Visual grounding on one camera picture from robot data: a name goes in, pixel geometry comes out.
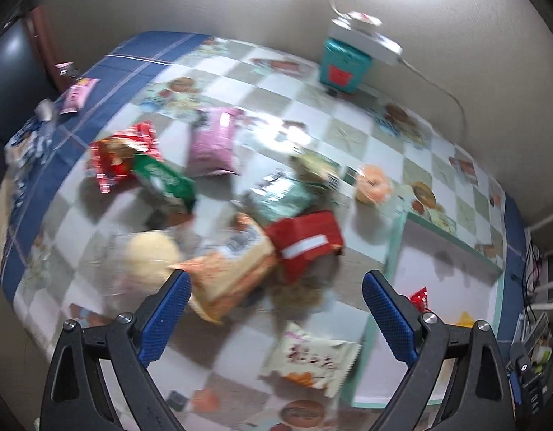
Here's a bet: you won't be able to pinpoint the green snack packet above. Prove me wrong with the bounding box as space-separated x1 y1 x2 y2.
132 153 198 214

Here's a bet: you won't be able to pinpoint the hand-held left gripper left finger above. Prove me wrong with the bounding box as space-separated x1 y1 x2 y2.
41 269 192 431

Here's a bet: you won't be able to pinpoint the white power strip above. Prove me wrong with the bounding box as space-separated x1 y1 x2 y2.
330 17 403 66

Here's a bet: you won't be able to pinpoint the pale grey-green snack packet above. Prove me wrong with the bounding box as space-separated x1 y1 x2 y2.
241 168 318 224

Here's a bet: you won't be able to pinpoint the large pink snack bag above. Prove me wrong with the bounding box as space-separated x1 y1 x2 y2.
187 107 245 178

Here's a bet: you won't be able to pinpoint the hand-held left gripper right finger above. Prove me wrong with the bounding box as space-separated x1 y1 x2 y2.
362 270 517 431

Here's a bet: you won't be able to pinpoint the bread bun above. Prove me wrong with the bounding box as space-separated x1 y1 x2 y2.
112 230 185 299

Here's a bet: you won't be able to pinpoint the dark chair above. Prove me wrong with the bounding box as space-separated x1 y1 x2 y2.
0 6 64 144

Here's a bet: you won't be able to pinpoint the orange jelly cup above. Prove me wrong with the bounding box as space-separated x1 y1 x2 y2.
353 164 394 205

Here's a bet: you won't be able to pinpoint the small red snack packet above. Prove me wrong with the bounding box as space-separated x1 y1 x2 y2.
409 287 432 314

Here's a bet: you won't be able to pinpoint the black cable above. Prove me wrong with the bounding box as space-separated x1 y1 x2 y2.
523 238 548 299

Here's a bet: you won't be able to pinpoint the blue and white packet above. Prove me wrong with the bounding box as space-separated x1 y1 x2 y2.
5 117 57 167

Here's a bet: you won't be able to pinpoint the crumpled silver wrapper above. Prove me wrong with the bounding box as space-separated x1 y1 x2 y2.
36 99 57 123

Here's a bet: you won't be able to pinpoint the teal toy box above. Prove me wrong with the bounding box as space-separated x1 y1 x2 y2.
320 36 375 96

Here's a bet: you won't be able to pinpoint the teal rimmed white tray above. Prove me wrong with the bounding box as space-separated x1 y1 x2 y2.
339 211 506 411

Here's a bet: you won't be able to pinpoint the red patterned snack bag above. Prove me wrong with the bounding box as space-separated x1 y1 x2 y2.
88 121 165 194

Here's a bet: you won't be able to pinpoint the clear cracker packet green edges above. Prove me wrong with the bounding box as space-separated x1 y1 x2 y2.
289 150 351 190

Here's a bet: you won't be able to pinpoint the checkered printed tablecloth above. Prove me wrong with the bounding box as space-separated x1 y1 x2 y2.
0 31 528 431

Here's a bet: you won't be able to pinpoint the small pink snack packet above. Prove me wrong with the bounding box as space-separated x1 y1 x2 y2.
58 77 100 115

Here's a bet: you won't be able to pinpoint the white snack packet pink print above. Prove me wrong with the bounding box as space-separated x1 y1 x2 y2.
258 321 363 397

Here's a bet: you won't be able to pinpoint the white power cable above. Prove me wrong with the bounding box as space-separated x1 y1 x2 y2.
321 0 466 144

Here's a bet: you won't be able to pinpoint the white metal rack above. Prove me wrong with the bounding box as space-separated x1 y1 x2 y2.
525 209 553 317

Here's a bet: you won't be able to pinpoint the orange snack bag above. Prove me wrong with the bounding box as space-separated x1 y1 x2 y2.
169 213 279 324

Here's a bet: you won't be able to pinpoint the red box-shaped snack packet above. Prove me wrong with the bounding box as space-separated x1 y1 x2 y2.
264 210 345 284

